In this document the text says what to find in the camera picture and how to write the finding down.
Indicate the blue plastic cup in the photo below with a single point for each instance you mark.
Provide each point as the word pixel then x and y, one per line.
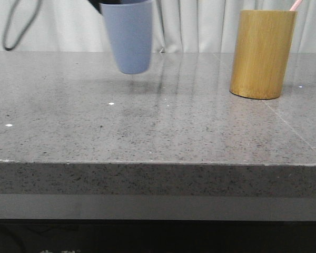
pixel 129 28

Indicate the black gripper finger cup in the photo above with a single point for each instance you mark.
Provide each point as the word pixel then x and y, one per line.
pixel 96 4

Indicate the grey-white curtain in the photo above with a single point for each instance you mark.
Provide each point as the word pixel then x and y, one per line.
pixel 178 26

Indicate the bamboo cylinder holder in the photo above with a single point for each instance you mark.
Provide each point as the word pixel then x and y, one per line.
pixel 261 53

